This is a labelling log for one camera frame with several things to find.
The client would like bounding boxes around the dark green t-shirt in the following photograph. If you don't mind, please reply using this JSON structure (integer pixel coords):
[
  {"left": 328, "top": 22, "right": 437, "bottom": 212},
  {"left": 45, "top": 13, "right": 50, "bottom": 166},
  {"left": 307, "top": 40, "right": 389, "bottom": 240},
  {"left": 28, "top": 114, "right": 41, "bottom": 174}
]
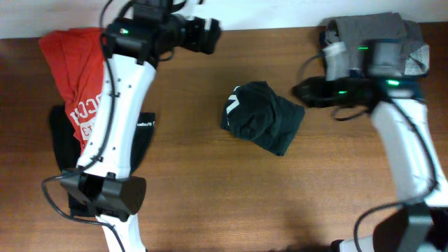
[{"left": 220, "top": 81, "right": 305, "bottom": 156}]

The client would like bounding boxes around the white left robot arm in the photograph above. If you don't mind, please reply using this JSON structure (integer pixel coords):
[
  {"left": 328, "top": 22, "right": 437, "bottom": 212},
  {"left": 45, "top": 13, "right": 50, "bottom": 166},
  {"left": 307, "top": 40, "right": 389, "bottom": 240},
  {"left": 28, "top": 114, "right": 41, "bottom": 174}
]
[{"left": 41, "top": 14, "right": 222, "bottom": 251}]

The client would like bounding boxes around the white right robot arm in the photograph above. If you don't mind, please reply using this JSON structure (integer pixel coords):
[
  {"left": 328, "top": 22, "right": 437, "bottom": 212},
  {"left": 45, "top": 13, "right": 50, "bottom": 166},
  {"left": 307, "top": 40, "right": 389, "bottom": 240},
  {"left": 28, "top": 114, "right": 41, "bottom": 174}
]
[{"left": 292, "top": 76, "right": 447, "bottom": 251}]

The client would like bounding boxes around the grey folded garment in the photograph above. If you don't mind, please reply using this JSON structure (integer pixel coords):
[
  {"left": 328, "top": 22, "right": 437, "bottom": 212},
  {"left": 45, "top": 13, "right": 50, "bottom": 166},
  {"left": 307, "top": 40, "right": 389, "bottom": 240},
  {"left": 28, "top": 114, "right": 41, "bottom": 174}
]
[{"left": 320, "top": 13, "right": 430, "bottom": 77}]

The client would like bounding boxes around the navy blue folded garment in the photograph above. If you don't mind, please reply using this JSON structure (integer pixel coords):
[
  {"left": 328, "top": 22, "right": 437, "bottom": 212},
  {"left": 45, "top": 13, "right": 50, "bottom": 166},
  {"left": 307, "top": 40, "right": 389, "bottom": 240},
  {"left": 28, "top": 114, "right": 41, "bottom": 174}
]
[{"left": 349, "top": 73, "right": 428, "bottom": 102}]

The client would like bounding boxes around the red soccer t-shirt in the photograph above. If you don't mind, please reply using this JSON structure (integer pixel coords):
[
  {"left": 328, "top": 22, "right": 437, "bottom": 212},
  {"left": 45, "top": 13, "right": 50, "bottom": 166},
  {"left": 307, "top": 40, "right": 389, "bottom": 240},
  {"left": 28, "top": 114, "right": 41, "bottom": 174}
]
[{"left": 38, "top": 28, "right": 104, "bottom": 149}]

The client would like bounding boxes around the black garment with white logo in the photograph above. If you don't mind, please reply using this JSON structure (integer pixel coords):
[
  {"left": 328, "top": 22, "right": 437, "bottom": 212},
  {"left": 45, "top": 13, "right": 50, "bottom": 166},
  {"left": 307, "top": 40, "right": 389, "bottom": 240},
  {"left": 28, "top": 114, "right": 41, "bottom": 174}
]
[{"left": 48, "top": 104, "right": 157, "bottom": 218}]

